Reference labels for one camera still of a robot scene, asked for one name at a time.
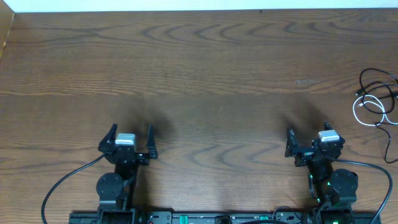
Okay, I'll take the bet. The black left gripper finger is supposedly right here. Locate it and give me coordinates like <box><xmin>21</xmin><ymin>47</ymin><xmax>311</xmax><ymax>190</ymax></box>
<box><xmin>147</xmin><ymin>125</ymin><xmax>158</xmax><ymax>159</ymax></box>
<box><xmin>98</xmin><ymin>124</ymin><xmax>118</xmax><ymax>153</ymax></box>

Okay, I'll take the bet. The thin black USB cable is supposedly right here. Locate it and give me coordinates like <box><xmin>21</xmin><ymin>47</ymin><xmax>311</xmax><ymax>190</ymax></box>
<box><xmin>374</xmin><ymin>121</ymin><xmax>398</xmax><ymax>164</ymax></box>

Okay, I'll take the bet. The white USB cable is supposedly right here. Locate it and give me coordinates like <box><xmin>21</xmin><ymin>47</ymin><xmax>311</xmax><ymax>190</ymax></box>
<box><xmin>352</xmin><ymin>94</ymin><xmax>398</xmax><ymax>127</ymax></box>

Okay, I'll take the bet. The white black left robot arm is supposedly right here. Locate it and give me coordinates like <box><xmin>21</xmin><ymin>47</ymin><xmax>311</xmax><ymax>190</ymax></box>
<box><xmin>96</xmin><ymin>124</ymin><xmax>158</xmax><ymax>224</ymax></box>

